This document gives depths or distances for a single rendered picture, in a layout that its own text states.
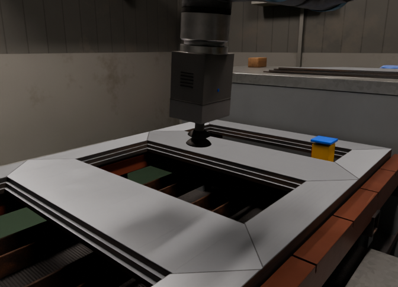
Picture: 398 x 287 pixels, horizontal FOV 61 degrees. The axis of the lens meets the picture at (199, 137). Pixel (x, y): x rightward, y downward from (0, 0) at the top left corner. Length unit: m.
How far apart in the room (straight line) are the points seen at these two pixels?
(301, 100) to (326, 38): 2.85
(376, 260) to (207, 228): 0.45
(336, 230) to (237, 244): 0.21
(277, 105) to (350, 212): 0.68
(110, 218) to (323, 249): 0.37
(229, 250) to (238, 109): 0.97
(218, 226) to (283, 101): 0.81
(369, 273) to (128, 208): 0.53
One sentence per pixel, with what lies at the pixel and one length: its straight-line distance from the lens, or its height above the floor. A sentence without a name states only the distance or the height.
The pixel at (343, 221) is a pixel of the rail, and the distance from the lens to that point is 0.73.
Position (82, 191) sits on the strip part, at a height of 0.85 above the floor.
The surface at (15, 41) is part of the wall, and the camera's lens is 3.59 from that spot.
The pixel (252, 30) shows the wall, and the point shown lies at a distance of 4.47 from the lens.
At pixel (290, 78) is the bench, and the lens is 1.32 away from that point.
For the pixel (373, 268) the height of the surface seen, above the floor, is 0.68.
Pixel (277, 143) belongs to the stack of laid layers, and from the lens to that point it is 1.23.
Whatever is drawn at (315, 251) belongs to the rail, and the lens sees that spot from 0.62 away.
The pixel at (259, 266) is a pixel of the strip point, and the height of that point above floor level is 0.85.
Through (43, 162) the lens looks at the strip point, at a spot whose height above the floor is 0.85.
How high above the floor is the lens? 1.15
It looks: 15 degrees down
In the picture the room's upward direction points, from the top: straight up
